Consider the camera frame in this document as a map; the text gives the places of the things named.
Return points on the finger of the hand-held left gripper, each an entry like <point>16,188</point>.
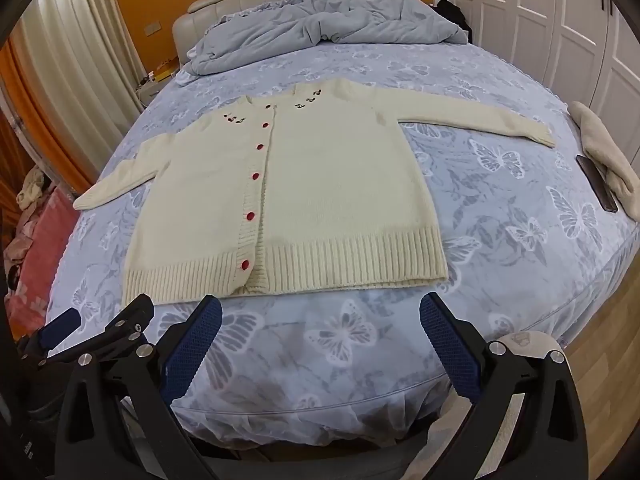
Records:
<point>60,329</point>
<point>122,327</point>

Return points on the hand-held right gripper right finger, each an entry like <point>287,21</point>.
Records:
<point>450,342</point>

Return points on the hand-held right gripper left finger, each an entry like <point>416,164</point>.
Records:
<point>194,352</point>

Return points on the cream knitted cardigan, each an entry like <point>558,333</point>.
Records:
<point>310,185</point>

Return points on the pink patterned blanket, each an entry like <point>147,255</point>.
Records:
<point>40,260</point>

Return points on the bed with butterfly sheet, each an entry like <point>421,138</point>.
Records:
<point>500,220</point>

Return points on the beige crumpled cloth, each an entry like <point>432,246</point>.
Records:
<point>32,190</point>

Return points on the dark smartphone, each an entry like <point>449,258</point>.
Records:
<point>597,185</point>

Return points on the white nightstand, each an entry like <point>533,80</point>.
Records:
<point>150,94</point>

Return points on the beige towel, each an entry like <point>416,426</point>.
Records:
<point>607,152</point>

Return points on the yellow box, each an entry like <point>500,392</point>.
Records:
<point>165,71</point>

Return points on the cream curtain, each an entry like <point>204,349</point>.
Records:
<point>80,60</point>

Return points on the black garment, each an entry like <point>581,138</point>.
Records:
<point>452,15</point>

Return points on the white wardrobe doors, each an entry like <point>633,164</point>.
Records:
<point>540,15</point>

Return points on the blue-grey duvet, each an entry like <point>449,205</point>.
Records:
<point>320,15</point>

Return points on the wall socket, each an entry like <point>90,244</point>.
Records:
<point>152,28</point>

